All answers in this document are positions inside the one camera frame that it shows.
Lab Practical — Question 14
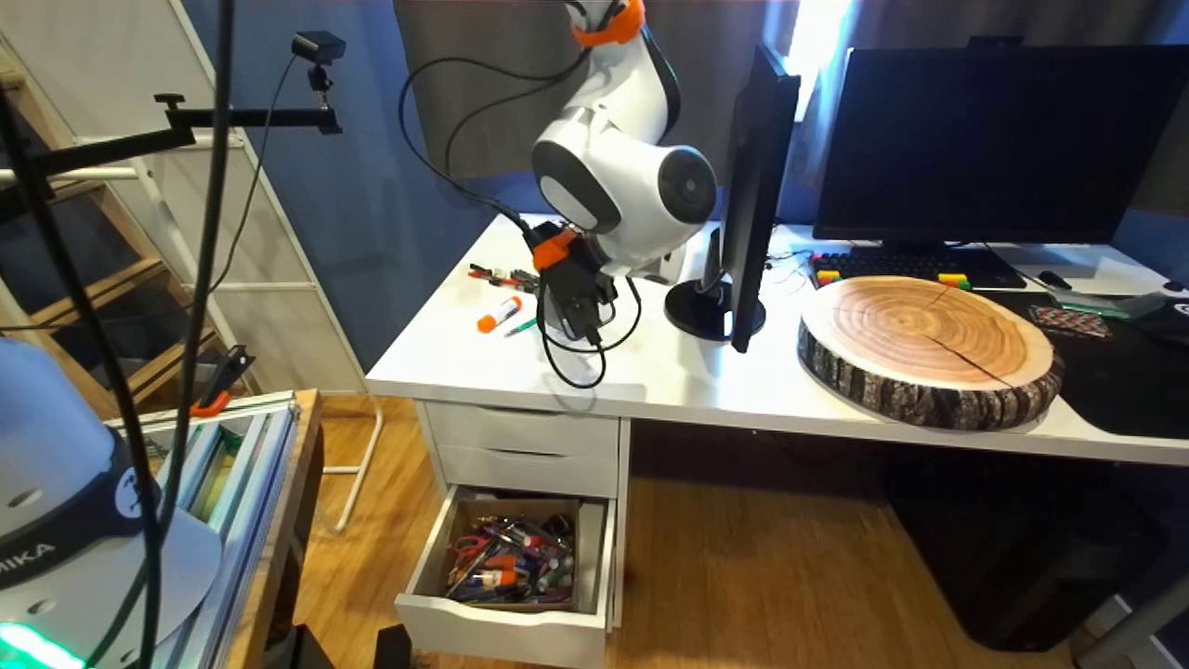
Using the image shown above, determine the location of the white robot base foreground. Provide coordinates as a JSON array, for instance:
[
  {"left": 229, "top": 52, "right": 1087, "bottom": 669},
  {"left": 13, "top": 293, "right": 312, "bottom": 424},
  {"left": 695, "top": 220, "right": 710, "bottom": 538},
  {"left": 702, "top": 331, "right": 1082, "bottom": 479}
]
[{"left": 0, "top": 339, "right": 228, "bottom": 669}]

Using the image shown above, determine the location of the wood slice cushion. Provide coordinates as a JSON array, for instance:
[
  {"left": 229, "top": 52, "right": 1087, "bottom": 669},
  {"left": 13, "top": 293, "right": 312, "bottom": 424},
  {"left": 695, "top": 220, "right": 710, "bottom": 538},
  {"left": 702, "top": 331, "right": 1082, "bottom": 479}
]
[{"left": 799, "top": 275, "right": 1064, "bottom": 430}]

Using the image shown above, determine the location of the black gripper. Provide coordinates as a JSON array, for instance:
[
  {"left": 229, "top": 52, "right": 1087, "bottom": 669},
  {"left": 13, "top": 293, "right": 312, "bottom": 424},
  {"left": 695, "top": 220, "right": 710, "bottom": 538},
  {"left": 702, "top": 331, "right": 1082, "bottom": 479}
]
[{"left": 537, "top": 239, "right": 612, "bottom": 342}]

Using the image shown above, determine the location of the camera on black boom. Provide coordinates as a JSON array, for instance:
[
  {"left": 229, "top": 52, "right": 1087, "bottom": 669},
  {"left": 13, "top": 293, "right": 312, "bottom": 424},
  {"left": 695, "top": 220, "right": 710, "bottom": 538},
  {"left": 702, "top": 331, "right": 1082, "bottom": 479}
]
[{"left": 32, "top": 30, "right": 347, "bottom": 180}]

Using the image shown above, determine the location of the orange capped glue stick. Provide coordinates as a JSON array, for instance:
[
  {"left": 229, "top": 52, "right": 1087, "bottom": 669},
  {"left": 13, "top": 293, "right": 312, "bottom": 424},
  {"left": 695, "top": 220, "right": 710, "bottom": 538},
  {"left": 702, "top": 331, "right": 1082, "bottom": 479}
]
[{"left": 475, "top": 296, "right": 524, "bottom": 335}]

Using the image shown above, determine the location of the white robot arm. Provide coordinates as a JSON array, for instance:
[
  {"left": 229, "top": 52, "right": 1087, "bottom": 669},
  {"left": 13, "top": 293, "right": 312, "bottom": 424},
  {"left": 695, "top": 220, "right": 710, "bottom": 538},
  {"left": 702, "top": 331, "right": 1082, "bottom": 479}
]
[{"left": 530, "top": 0, "right": 716, "bottom": 342}]

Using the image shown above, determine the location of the wooden shelf ladder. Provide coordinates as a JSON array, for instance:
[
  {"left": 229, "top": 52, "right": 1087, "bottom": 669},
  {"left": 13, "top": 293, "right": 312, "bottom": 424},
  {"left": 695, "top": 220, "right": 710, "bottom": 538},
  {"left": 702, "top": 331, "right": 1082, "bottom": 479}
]
[{"left": 0, "top": 43, "right": 191, "bottom": 417}]

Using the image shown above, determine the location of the black mouse pad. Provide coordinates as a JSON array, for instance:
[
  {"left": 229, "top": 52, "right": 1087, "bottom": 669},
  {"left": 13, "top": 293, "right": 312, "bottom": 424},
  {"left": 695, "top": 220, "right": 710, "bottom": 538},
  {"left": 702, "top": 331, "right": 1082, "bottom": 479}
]
[{"left": 999, "top": 293, "right": 1189, "bottom": 439}]

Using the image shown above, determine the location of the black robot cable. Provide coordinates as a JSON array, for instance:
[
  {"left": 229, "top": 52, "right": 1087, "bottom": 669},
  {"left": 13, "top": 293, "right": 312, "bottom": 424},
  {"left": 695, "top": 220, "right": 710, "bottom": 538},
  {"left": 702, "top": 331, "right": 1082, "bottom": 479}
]
[{"left": 392, "top": 47, "right": 646, "bottom": 394}]

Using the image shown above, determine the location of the open white drawer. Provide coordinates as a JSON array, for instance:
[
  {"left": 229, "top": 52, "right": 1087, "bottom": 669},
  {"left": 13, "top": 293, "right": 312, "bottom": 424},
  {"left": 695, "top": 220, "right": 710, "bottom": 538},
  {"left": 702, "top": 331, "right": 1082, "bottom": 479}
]
[{"left": 392, "top": 489, "right": 618, "bottom": 669}]

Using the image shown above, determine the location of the closed white drawer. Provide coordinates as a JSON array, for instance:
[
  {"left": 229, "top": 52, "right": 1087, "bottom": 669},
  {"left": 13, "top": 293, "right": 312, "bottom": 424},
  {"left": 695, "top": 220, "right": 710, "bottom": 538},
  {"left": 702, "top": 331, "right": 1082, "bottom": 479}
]
[{"left": 423, "top": 407, "right": 622, "bottom": 500}]

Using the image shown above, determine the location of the black keyboard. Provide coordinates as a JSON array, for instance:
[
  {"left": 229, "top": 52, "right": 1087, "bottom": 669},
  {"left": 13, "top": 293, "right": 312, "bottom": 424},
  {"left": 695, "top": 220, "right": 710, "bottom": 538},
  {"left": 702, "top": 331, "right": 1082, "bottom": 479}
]
[{"left": 811, "top": 244, "right": 1022, "bottom": 287}]

